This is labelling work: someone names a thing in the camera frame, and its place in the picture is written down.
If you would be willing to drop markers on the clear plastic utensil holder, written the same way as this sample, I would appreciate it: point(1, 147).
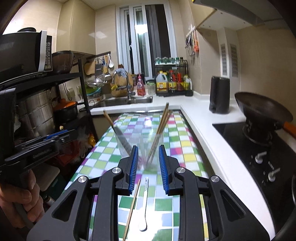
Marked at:
point(144, 142)

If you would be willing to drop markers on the person's left hand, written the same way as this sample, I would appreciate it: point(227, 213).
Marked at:
point(30, 200)

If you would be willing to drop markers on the red dish soap bottle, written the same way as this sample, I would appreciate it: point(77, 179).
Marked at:
point(140, 85)

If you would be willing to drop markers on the orange lidded black pot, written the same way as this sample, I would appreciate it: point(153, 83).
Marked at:
point(64, 111)

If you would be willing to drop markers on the black electric kettle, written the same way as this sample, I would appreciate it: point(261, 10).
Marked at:
point(219, 95)

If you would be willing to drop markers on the microwave oven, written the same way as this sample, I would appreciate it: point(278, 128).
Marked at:
point(25, 53)

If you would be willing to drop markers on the chrome sink faucet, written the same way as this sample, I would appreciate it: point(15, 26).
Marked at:
point(122, 85)

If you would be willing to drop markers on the hanging kitchen tools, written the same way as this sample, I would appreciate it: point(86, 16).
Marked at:
point(191, 42)

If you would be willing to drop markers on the outermost wooden chopstick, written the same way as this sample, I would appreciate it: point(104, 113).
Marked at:
point(160, 135)

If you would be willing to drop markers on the lone wooden chopstick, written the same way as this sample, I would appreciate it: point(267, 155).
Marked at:
point(119, 134)

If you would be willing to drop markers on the range hood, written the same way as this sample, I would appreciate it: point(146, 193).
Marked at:
point(255, 12)

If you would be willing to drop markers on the black gas stove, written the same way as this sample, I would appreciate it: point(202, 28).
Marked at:
point(272, 167)

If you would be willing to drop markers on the yellow oil bottle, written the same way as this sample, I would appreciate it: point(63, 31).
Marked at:
point(162, 83)

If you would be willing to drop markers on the checkered colourful tablecloth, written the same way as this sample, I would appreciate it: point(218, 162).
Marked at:
point(147, 214)

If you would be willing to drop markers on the large steel stockpot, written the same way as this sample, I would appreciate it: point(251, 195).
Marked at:
point(36, 113)

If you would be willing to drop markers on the black shelving unit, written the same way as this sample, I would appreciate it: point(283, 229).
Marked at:
point(30, 84)

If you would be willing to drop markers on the long wooden chopstick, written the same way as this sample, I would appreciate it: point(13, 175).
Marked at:
point(159, 132)

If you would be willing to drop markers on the black wok wooden handle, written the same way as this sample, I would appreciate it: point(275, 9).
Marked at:
point(263, 111)

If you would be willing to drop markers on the black condiment rack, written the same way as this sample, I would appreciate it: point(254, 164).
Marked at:
point(177, 73)

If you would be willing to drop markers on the dark glass bowl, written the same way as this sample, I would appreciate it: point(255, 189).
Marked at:
point(62, 61)

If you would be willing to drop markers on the window frame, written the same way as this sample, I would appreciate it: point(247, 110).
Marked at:
point(144, 31)

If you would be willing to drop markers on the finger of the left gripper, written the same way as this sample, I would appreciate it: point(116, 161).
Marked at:
point(228, 218)
point(89, 207)

